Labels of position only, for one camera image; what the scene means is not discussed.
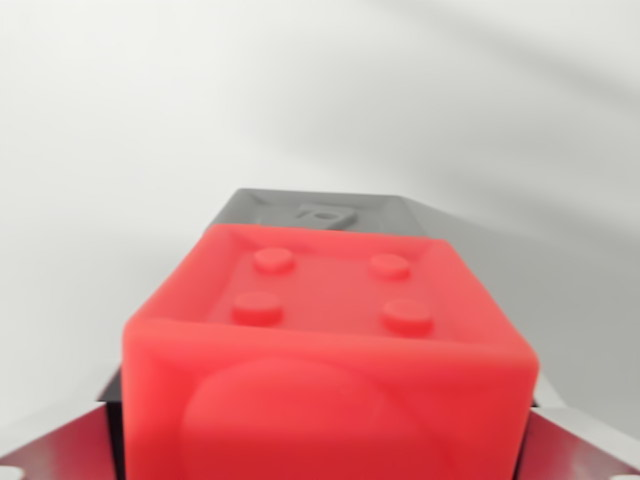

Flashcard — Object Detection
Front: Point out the black-padded silver gripper right finger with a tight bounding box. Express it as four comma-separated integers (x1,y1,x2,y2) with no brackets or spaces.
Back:
514,394,640,480

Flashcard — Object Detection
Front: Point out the black-padded silver gripper left finger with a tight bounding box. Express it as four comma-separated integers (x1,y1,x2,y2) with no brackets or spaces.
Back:
0,360,127,480

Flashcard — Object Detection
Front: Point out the red studded cube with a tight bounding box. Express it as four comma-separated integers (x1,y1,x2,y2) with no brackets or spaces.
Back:
122,223,544,480

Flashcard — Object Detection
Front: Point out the grey embossed cube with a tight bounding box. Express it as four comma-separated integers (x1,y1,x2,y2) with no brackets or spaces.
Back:
214,187,451,244

